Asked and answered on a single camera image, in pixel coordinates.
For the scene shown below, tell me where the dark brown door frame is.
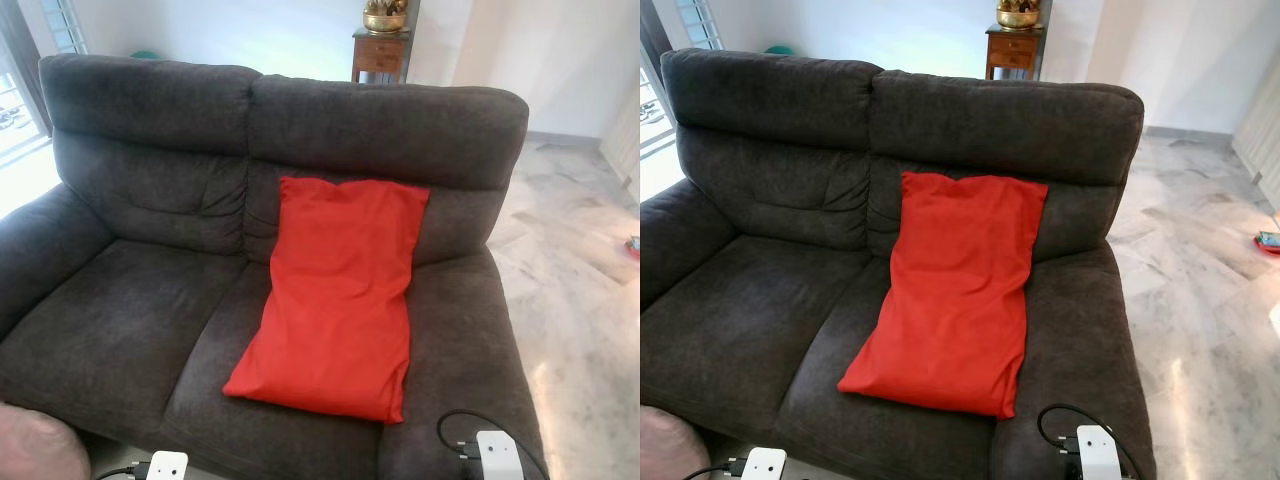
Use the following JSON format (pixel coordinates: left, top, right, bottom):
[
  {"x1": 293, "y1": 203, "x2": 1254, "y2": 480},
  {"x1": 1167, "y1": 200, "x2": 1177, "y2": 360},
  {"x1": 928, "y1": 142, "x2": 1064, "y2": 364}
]
[
  {"x1": 640, "y1": 0, "x2": 676, "y2": 89},
  {"x1": 0, "y1": 0, "x2": 53, "y2": 136}
]

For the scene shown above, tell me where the louvred glass window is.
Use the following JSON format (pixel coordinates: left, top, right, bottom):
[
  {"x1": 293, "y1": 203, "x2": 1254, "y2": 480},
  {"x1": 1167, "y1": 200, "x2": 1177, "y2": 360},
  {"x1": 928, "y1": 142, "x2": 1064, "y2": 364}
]
[
  {"x1": 40, "y1": 0, "x2": 89, "y2": 56},
  {"x1": 675, "y1": 0, "x2": 723, "y2": 51}
]

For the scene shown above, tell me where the golden metal bowl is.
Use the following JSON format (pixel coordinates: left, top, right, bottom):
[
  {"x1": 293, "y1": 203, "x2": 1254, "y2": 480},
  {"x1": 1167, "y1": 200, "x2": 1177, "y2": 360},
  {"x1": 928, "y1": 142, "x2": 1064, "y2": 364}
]
[
  {"x1": 362, "y1": 0, "x2": 409, "y2": 34},
  {"x1": 996, "y1": 0, "x2": 1043, "y2": 30}
]

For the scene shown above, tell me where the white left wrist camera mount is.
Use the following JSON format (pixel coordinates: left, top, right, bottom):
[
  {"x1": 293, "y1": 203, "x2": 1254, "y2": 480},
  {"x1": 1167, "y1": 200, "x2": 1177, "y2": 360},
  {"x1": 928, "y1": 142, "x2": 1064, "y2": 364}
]
[
  {"x1": 146, "y1": 451, "x2": 189, "y2": 480},
  {"x1": 741, "y1": 447, "x2": 788, "y2": 480}
]

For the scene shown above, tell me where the pink cat face pillow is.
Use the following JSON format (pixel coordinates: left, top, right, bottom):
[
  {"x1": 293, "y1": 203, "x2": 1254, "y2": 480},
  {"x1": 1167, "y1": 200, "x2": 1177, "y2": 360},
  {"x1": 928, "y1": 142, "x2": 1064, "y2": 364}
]
[
  {"x1": 0, "y1": 402, "x2": 93, "y2": 480},
  {"x1": 640, "y1": 405, "x2": 711, "y2": 480}
]

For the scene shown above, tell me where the white louvred cabinet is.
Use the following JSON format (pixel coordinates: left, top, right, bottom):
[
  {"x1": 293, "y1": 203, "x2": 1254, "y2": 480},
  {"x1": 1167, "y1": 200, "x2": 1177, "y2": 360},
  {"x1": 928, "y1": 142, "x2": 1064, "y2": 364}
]
[
  {"x1": 1232, "y1": 60, "x2": 1280, "y2": 201},
  {"x1": 600, "y1": 90, "x2": 641, "y2": 191}
]

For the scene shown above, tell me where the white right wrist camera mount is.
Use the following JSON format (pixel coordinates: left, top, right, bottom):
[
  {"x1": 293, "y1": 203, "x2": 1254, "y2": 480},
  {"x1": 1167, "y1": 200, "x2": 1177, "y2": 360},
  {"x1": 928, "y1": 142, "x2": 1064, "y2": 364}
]
[
  {"x1": 1075, "y1": 425, "x2": 1123, "y2": 480},
  {"x1": 476, "y1": 430, "x2": 525, "y2": 480}
]

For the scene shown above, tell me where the dark grey fabric sofa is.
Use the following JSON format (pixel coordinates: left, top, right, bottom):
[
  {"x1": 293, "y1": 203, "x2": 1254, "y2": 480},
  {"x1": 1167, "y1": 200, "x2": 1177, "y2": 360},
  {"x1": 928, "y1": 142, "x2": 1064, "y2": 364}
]
[
  {"x1": 0, "y1": 53, "x2": 549, "y2": 480},
  {"x1": 640, "y1": 48, "x2": 1159, "y2": 480}
]

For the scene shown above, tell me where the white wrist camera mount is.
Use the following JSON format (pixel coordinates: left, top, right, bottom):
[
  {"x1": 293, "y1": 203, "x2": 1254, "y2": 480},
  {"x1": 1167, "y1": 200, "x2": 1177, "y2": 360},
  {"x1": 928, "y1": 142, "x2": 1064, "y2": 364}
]
[
  {"x1": 741, "y1": 447, "x2": 788, "y2": 480},
  {"x1": 1075, "y1": 425, "x2": 1123, "y2": 480},
  {"x1": 476, "y1": 430, "x2": 525, "y2": 480},
  {"x1": 146, "y1": 451, "x2": 189, "y2": 480}
]

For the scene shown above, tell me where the brown wooden side cabinet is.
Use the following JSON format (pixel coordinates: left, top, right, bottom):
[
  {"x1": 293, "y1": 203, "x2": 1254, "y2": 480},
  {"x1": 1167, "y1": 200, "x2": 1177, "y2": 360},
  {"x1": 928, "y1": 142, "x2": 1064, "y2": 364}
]
[
  {"x1": 351, "y1": 27, "x2": 411, "y2": 85},
  {"x1": 985, "y1": 24, "x2": 1045, "y2": 81}
]

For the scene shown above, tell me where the red rectangular pillow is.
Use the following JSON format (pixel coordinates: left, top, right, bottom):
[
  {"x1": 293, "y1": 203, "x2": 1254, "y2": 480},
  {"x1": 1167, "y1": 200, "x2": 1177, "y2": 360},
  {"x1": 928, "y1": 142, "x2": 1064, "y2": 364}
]
[
  {"x1": 837, "y1": 170, "x2": 1050, "y2": 419},
  {"x1": 222, "y1": 176, "x2": 431, "y2": 424}
]

